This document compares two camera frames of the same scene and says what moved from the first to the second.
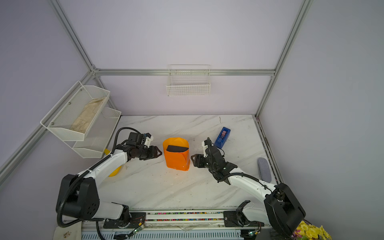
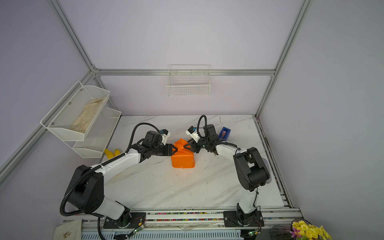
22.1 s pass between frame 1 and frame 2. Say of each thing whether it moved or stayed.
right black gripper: moved
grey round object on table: stayed
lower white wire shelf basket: stayed
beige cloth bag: stayed
